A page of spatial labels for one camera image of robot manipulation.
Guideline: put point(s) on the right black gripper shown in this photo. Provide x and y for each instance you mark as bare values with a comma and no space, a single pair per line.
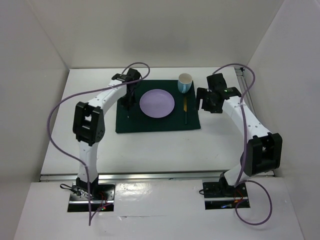
202,93

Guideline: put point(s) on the purple plate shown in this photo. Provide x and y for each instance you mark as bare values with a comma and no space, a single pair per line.
157,103

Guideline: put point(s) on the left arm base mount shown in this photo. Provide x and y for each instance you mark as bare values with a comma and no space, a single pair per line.
102,198

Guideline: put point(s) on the aluminium rail frame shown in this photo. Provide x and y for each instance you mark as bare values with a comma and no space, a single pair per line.
214,148

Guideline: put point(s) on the gold knife black handle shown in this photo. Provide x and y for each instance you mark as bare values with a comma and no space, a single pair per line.
185,108

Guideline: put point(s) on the dark green cloth napkin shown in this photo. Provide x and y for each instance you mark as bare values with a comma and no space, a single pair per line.
138,122

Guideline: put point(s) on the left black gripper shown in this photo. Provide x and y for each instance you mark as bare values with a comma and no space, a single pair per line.
130,103

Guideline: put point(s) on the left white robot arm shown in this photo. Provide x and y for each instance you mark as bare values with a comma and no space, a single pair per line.
89,124

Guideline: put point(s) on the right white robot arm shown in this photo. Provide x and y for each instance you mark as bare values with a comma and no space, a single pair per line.
262,150

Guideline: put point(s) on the light blue mug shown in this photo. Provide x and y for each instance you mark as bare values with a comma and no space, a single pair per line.
184,83

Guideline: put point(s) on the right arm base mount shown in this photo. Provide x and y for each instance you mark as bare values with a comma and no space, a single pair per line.
217,199

